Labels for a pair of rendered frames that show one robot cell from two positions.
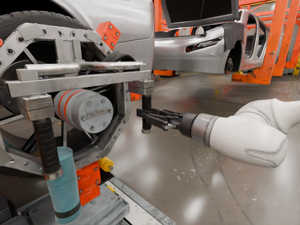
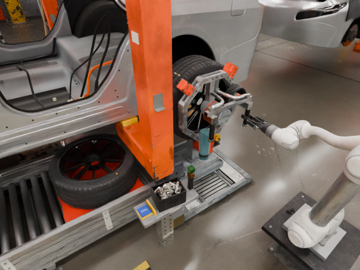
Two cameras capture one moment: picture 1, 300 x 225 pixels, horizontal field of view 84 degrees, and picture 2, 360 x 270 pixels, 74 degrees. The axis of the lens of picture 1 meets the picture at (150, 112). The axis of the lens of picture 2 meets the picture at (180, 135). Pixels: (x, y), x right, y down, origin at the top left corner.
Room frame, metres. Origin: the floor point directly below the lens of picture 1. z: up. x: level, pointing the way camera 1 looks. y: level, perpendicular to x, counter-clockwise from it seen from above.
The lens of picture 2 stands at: (-0.99, 0.15, 1.78)
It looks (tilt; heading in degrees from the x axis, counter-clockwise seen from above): 36 degrees down; 13
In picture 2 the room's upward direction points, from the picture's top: straight up
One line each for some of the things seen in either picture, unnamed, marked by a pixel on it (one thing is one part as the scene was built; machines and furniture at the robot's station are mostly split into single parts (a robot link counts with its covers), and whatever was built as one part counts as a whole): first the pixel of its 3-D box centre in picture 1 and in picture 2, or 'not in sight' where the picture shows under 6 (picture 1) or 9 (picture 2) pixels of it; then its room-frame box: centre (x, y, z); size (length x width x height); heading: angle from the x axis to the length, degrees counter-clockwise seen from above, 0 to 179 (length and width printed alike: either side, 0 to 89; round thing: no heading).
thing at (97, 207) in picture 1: (73, 190); (193, 148); (0.75, 0.43, 0.32); 0.40 x 0.30 x 0.28; 138
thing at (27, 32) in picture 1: (73, 104); (209, 107); (0.63, 0.30, 0.85); 0.54 x 0.07 x 0.54; 138
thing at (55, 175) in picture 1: (47, 147); (211, 131); (0.35, 0.24, 0.83); 0.04 x 0.04 x 0.16
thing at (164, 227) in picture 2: not in sight; (164, 223); (-0.02, 0.49, 0.21); 0.10 x 0.10 x 0.42; 48
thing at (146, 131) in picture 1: (146, 113); (246, 117); (0.60, 0.01, 0.83); 0.04 x 0.04 x 0.16
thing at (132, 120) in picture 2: not in sight; (127, 118); (0.54, 0.96, 0.71); 0.14 x 0.14 x 0.05; 48
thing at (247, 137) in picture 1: (248, 139); (286, 139); (0.38, -0.25, 0.83); 0.16 x 0.13 x 0.11; 48
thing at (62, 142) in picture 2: not in sight; (41, 149); (0.69, 2.17, 0.02); 0.52 x 0.42 x 0.04; 132
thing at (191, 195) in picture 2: not in sight; (166, 202); (0.00, 0.47, 0.44); 0.43 x 0.17 x 0.03; 138
